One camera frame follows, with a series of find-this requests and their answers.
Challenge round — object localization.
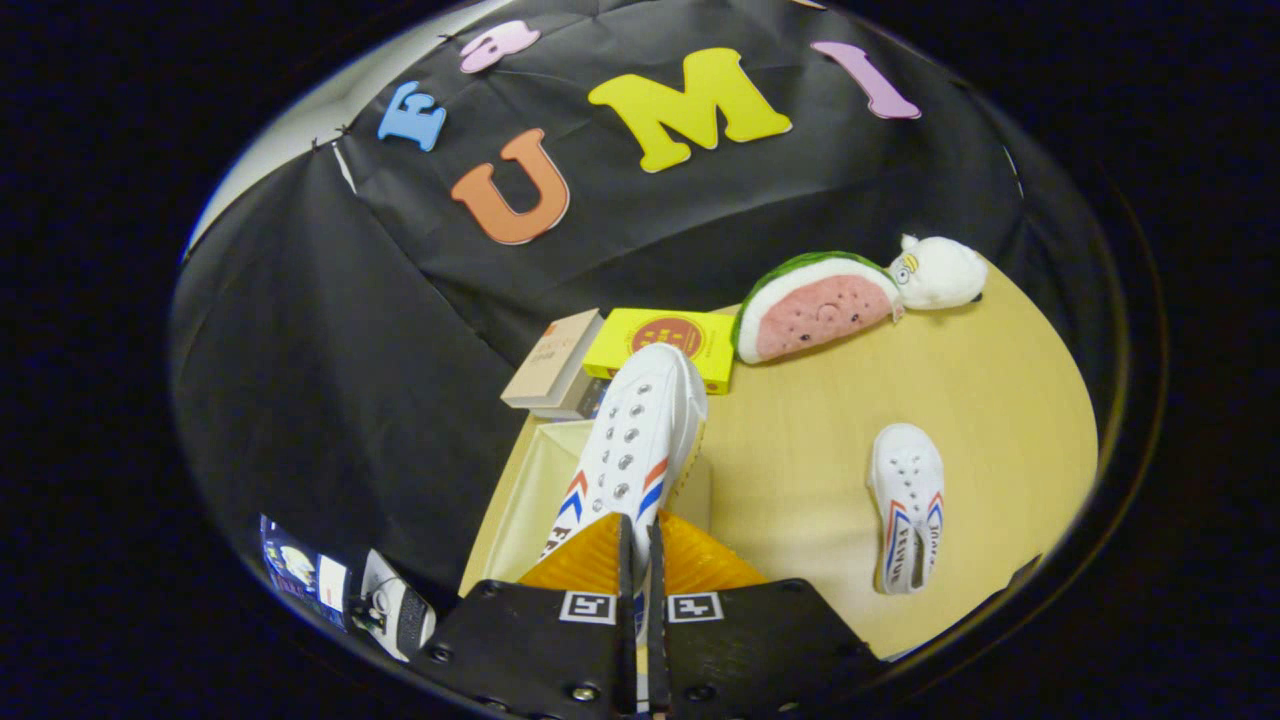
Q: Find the beige book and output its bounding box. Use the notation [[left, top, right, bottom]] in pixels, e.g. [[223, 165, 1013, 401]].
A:
[[500, 309, 606, 411]]

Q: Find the white and black device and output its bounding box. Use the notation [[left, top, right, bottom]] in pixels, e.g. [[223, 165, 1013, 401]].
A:
[[348, 548, 438, 663]]

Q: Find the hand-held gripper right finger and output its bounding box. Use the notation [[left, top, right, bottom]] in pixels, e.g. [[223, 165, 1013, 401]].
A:
[[645, 510, 886, 720]]

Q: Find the yellow book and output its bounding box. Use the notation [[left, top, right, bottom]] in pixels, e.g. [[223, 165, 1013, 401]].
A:
[[582, 307, 738, 396]]

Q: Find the beige fabric storage box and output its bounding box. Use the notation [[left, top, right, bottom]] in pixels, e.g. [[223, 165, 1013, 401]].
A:
[[458, 420, 713, 596]]

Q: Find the white canvas shoe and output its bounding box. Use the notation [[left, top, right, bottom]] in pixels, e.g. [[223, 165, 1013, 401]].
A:
[[867, 423, 946, 596], [540, 343, 709, 641]]

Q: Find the dark printed package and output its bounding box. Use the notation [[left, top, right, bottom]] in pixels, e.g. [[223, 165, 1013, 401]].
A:
[[260, 515, 351, 631]]

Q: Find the watermelon slice plush toy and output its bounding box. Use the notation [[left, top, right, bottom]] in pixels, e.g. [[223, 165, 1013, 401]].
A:
[[730, 251, 906, 365]]

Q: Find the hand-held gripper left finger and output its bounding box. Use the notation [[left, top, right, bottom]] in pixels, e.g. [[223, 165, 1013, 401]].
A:
[[412, 513, 638, 720]]

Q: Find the white plush toy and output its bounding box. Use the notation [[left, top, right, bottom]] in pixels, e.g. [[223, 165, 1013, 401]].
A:
[[888, 234, 989, 311]]

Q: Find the dark grey book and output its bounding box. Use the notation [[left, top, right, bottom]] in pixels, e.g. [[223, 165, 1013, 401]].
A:
[[528, 385, 591, 422]]

